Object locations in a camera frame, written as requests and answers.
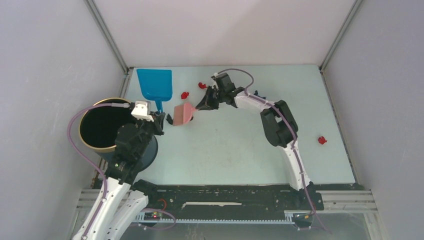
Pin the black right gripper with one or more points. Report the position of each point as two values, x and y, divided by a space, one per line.
207 103

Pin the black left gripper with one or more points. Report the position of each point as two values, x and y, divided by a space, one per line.
158 122

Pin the pink hand brush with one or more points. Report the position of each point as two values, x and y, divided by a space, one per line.
183 113

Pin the blue plastic dustpan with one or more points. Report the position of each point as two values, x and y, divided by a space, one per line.
156 85

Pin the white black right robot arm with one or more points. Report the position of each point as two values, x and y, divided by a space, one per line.
279 126

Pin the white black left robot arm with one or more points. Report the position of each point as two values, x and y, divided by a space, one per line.
126 139

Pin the black paper strip left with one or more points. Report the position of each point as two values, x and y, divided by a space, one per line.
169 119

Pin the small red paper scrap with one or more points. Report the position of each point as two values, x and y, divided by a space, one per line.
202 85

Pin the red paper scrap left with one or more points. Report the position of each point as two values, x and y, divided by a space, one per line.
184 95

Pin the dark navy paper scrap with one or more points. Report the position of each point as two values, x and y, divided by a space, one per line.
256 93

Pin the black gold-rimmed bin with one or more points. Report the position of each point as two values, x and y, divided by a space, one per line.
98 130

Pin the red paper scrap right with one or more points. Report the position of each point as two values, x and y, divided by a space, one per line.
322 140

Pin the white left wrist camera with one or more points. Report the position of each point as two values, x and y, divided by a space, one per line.
141 111

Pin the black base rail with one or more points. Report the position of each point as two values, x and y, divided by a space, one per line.
225 202

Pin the aluminium frame rail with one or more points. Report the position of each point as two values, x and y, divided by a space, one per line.
350 201

